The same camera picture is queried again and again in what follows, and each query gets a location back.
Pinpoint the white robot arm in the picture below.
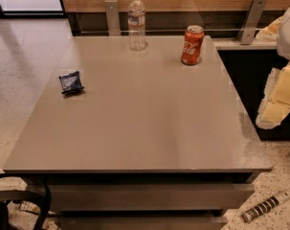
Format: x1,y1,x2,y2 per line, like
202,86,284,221
256,7,290,129

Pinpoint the striped cylinder tool on floor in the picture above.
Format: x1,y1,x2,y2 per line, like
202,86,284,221
241,191,290,223

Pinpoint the clear plastic water bottle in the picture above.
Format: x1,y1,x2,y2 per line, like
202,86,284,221
127,0,145,51

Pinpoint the grey lower drawer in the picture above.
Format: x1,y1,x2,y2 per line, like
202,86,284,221
58,217,227,230

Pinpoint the grey drawer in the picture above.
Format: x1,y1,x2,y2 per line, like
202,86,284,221
49,184,255,212
58,217,227,230

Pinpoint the grey upper drawer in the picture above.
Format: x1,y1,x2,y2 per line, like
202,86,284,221
49,184,255,212

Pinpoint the right metal rail bracket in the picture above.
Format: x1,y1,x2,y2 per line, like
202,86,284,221
237,0,267,45

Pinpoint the black chair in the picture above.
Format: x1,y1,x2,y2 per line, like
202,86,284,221
0,173,52,230

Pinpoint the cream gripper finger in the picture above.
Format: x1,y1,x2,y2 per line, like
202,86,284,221
256,64,290,129
256,17,282,41

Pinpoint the metal rail bracket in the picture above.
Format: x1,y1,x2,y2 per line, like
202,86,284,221
104,0,122,36
237,0,267,45

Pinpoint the red coke can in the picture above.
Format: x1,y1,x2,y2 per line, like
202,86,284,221
181,25,204,65

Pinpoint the horizontal metal rail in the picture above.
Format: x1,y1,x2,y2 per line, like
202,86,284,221
79,28,264,35

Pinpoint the left metal rail bracket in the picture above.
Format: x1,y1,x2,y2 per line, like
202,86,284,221
104,0,122,36

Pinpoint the dark blue rxbar wrapper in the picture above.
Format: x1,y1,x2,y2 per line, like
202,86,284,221
58,71,84,95

